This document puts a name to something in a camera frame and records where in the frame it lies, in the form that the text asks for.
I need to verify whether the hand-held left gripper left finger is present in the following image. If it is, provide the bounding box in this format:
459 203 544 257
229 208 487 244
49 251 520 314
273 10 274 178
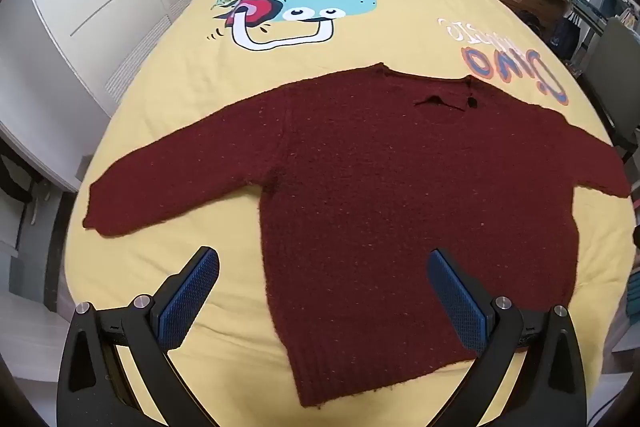
56 246 221 427

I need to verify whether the yellow dinosaur print bed sheet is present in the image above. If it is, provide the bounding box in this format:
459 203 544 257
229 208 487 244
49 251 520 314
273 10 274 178
62 0 626 427

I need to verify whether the dark red knit sweater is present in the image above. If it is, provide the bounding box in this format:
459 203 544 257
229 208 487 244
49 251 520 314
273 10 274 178
82 63 632 409

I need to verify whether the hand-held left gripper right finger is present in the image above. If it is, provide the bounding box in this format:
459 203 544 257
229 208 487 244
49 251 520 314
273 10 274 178
425 248 588 427

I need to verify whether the dark bag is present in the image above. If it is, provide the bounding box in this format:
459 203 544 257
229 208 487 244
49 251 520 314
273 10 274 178
550 14 583 60

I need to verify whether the grey chair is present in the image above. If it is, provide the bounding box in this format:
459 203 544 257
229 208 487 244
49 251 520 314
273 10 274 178
582 17 640 162

